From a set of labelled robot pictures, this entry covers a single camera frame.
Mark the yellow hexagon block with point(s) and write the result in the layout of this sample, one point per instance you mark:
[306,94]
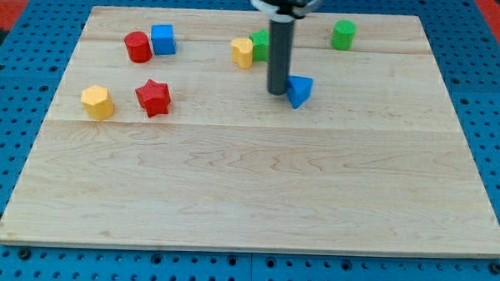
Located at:
[97,102]

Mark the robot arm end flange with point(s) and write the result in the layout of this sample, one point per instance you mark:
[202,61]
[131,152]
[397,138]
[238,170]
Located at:
[284,11]

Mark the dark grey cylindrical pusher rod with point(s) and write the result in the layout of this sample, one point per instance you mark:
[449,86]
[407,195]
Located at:
[279,56]

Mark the green star block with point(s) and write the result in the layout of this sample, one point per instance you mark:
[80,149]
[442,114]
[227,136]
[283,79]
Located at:
[260,42]

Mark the red cylinder block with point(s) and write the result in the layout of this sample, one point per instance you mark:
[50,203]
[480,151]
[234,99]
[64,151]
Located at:
[138,47]

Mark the green cylinder block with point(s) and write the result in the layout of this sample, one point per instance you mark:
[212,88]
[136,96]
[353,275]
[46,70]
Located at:
[343,34]

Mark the red star block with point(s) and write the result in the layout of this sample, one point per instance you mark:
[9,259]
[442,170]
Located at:
[154,98]

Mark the blue cube block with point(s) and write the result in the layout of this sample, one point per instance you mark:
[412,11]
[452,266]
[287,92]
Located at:
[163,40]

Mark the wooden board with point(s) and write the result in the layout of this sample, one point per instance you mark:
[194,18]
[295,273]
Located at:
[374,163]

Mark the blue triangle block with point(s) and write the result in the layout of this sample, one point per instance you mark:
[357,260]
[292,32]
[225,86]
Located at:
[298,90]

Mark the yellow heart block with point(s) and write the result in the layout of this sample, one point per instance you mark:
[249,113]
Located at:
[242,52]

